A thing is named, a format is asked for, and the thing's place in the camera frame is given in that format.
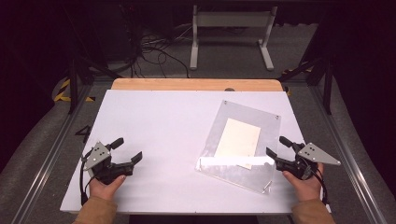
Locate person's right hand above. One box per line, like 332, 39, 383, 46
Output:
281, 162, 325, 203

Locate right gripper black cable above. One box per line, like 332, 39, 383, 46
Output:
311, 167, 330, 205

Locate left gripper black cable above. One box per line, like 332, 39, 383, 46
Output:
78, 155, 96, 206

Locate person's left hand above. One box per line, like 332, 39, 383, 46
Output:
88, 175, 127, 202

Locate white board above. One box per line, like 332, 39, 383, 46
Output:
60, 89, 331, 216

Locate aluminium rail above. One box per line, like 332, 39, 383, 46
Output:
307, 83, 389, 224
10, 83, 92, 224

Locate white metal stand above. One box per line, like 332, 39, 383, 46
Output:
190, 4, 278, 72

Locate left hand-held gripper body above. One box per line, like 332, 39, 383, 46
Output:
81, 141, 135, 185

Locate black metal stand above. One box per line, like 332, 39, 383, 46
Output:
278, 55, 334, 116
62, 46, 122, 115

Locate clear acrylic photo frame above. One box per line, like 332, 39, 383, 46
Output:
194, 99, 282, 195

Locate wooden table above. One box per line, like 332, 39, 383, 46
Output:
110, 77, 284, 92

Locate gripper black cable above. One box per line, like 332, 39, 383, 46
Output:
311, 167, 330, 205
78, 155, 96, 206

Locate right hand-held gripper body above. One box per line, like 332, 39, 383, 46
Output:
275, 142, 341, 181

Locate bundle of black cables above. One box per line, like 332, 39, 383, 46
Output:
118, 3, 191, 78

